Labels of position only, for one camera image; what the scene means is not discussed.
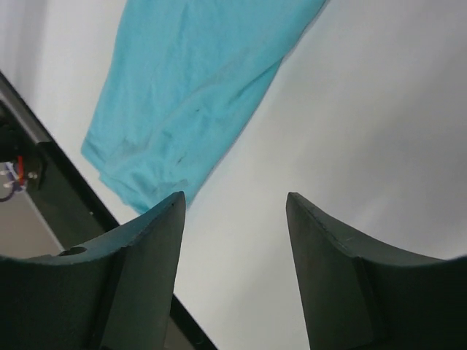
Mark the teal polo shirt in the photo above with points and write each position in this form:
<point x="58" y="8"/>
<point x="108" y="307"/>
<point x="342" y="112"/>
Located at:
<point x="184" y="80"/>

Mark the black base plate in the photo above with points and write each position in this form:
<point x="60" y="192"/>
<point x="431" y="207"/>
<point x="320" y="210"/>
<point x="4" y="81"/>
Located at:
<point x="66" y="202"/>

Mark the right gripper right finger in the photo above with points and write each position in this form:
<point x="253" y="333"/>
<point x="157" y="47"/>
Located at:
<point x="360" y="293"/>

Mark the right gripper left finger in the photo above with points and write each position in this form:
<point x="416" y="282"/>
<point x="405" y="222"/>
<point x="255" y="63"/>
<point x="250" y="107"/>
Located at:
<point x="112" y="292"/>

